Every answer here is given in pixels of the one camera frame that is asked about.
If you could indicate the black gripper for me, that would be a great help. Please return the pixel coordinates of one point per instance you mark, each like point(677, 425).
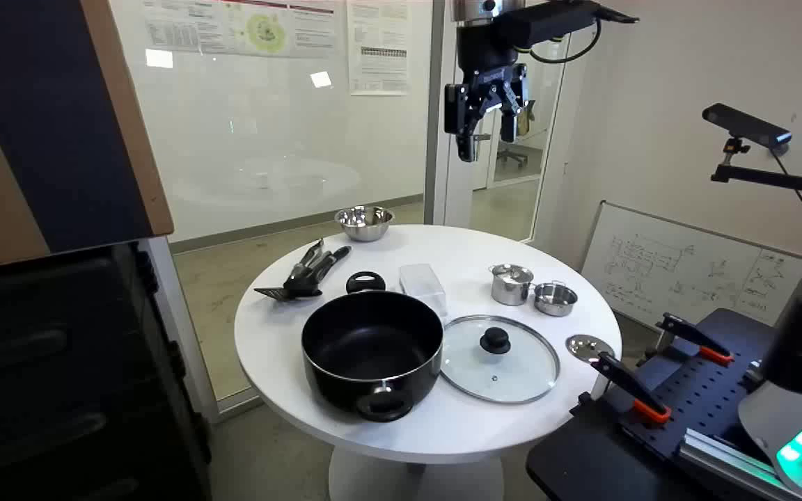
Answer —
point(489, 65)

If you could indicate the clear glass lid black knob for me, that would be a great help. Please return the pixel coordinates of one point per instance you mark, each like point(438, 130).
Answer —
point(514, 378)

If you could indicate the steel pot with lid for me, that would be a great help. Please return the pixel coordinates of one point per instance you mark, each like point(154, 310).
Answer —
point(511, 286)

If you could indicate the small open steel pot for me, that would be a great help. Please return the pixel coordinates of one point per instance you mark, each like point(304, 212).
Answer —
point(556, 299)

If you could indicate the small steel lid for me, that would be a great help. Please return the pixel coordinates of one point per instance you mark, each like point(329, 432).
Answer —
point(588, 350)

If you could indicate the large black cooking pot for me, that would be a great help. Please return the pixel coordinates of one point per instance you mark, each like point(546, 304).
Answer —
point(374, 346)

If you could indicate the steel mixing bowl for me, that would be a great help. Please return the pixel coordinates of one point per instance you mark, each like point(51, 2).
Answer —
point(365, 223)

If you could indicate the clear plastic container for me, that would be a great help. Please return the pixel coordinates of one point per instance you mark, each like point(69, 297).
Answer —
point(421, 282)

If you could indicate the black kitchen tongs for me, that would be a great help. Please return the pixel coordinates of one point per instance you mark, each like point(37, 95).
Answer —
point(322, 264)

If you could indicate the whiteboard with drawings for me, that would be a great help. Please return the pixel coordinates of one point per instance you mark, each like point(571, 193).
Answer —
point(690, 269)

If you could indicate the black spatula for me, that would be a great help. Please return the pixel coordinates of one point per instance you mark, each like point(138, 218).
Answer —
point(290, 290)

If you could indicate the perforated mounting plate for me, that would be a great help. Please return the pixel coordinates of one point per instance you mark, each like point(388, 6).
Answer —
point(712, 393)

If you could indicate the black robot table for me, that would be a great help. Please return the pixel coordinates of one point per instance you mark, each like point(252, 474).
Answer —
point(587, 464)

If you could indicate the black cabinet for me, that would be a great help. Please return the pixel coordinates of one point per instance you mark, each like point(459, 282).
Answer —
point(56, 392)

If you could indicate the narrow wall paper sheet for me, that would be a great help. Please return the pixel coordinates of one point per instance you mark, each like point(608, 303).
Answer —
point(379, 58)

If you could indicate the black camera on stand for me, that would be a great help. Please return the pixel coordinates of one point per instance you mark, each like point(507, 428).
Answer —
point(744, 126)

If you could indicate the wide wall poster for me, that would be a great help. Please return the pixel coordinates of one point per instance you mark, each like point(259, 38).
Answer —
point(236, 29)

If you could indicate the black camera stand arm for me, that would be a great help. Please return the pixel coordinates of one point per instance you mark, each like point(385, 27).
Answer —
point(780, 180)

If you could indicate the silver aluminium rail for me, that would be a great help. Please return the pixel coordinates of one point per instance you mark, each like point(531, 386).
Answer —
point(724, 464)

